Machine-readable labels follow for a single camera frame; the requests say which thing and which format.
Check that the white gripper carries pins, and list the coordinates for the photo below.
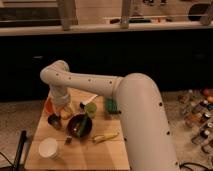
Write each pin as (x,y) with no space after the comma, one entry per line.
(60,97)

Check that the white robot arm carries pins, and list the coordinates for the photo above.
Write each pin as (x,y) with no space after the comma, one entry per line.
(142,114)

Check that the small metal cup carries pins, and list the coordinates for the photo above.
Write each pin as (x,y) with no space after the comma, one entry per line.
(55,121)

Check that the white cup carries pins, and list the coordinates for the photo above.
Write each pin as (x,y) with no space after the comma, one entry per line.
(48,148)

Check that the orange bowl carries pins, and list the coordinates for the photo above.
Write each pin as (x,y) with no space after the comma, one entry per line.
(48,107)

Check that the dark brown bowl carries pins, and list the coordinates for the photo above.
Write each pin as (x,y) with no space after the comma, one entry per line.
(79,126)

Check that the green spatula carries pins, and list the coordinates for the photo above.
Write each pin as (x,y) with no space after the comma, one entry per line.
(86,115)

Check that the yellow banana toy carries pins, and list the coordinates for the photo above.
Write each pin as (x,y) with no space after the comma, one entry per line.
(104,137)

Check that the green plastic tray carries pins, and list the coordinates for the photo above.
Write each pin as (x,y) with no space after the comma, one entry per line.
(111,106)

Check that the black bar at table edge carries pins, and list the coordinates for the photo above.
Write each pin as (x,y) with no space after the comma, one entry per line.
(21,143)

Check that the white handled brush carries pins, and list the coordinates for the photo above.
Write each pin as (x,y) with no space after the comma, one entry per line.
(84,103)

